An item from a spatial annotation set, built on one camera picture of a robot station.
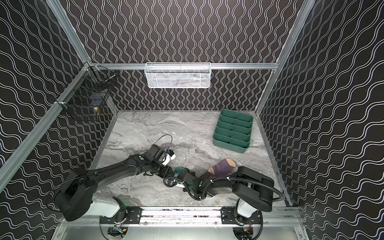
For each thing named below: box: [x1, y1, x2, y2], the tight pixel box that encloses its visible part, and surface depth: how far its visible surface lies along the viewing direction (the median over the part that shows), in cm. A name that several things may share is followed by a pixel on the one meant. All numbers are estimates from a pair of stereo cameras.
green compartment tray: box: [213, 108, 253, 154], surface depth 103 cm
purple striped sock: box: [201, 158, 236, 179], surface depth 91 cm
